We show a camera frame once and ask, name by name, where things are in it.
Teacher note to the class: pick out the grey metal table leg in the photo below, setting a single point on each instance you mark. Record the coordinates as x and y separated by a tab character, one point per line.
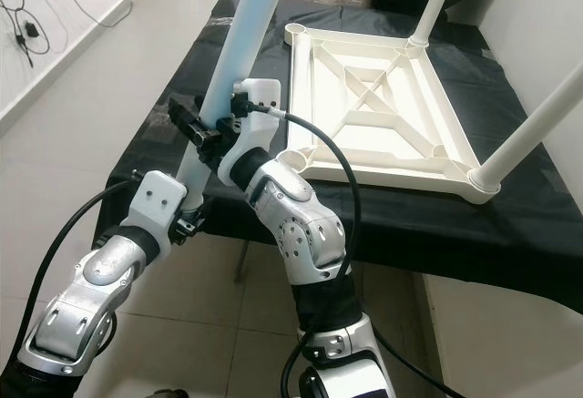
240	263

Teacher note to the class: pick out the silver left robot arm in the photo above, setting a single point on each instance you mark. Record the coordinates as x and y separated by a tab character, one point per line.
73	325

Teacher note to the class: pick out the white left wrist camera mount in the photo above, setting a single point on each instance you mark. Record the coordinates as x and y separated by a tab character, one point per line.
159	199

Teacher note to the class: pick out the black power adapter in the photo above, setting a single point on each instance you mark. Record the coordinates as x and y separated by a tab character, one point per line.
32	29

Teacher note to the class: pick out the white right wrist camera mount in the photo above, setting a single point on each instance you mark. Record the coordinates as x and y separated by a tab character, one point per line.
250	129

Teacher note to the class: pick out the white plastic table top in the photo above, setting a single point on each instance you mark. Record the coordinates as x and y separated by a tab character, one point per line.
419	175

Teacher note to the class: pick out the clear tape strip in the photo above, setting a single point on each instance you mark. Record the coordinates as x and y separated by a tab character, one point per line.
220	21

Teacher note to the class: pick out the black tablecloth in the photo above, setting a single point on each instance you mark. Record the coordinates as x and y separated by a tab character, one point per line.
537	225

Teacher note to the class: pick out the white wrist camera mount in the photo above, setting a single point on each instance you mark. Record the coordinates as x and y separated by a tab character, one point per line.
250	129
159	199

